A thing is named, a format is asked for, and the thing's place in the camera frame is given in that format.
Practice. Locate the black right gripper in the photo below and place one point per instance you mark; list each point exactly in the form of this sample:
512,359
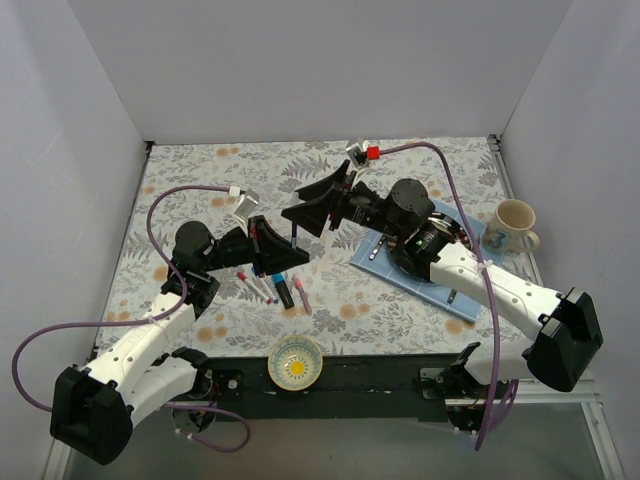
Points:
339,198

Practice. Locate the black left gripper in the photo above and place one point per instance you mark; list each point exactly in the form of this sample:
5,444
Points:
256,243

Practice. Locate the white red marker pen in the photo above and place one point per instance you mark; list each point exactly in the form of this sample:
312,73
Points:
251,286

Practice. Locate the black blue highlighter pen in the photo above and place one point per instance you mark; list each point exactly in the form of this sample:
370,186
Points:
283,291

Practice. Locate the white blue marker pen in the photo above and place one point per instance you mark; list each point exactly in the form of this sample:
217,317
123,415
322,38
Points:
267,289

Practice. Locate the pink marker pen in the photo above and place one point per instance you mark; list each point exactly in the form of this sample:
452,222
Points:
303,295

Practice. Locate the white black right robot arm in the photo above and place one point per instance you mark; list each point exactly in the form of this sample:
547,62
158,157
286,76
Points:
561,330

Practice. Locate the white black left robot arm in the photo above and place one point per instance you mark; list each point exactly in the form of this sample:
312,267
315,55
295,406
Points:
96,407

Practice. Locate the light blue checkered napkin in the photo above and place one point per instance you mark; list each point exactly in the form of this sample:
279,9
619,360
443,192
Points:
383,268

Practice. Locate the floral patterned tablecloth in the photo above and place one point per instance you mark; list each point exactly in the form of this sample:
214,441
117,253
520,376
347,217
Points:
348,310

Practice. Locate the yellow centre patterned bowl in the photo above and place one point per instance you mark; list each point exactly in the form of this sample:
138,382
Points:
295,363

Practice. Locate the striped rim cream plate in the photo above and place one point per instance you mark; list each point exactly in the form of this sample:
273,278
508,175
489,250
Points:
415,253

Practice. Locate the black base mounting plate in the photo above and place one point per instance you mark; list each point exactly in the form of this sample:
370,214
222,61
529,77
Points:
430,388

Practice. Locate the cream painted mug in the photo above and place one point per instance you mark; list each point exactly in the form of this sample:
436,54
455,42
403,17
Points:
510,229

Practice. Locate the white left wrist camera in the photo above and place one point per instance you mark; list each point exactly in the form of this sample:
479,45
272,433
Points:
248,200

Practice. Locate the aluminium frame rail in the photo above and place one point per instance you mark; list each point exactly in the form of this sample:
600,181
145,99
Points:
546,436

